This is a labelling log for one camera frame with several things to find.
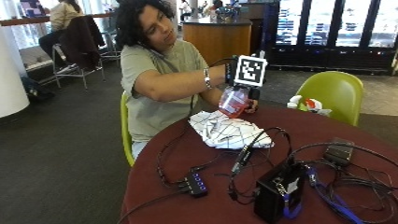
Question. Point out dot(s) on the green chair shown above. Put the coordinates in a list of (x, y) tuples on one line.
[(125, 133), (335, 93)]

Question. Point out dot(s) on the silver wristwatch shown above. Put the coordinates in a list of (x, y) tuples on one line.
[(206, 78)]

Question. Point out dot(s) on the small black flat device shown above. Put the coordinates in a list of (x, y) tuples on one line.
[(338, 151)]

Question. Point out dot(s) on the clear bottle with red liquid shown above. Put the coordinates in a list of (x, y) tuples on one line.
[(233, 102)]

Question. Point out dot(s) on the white cube with black markers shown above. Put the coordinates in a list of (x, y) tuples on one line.
[(249, 70)]

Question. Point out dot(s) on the large black box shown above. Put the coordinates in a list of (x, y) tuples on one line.
[(275, 196)]

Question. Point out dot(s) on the dark jacket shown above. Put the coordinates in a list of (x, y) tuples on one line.
[(79, 43)]

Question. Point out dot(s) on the black stick adapter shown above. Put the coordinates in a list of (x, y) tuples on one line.
[(242, 158)]

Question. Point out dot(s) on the white cloth with black lines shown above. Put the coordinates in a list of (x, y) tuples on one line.
[(225, 130)]

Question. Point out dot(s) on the black hub with blue lights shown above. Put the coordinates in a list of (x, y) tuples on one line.
[(195, 183)]

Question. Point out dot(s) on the metal chair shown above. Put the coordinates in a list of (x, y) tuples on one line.
[(78, 73)]

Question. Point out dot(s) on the dark bag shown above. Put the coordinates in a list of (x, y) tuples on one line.
[(34, 90)]

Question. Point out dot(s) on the white pillar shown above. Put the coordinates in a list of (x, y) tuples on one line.
[(9, 81)]

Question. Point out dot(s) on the wooden counter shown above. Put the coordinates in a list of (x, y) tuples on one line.
[(217, 40)]

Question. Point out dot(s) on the wooden bar top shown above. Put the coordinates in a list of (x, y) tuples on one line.
[(24, 20)]

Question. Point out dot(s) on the the person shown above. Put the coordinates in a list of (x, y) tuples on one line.
[(159, 112)]

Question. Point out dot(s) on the grey bench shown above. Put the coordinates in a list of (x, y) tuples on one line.
[(34, 57)]

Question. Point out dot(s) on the black glass-door display fridge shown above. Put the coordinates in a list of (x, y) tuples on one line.
[(331, 53)]

